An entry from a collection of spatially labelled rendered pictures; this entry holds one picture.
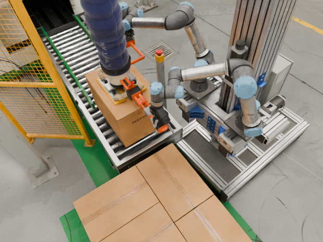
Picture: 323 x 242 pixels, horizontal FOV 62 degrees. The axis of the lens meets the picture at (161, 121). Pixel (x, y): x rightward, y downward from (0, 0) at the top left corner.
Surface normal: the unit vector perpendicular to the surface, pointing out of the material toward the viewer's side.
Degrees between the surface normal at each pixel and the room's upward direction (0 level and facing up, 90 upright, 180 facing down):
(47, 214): 0
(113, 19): 76
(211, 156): 0
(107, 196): 0
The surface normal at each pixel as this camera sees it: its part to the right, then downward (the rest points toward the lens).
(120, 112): -0.05, -0.58
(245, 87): -0.11, 0.73
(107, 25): 0.24, 0.66
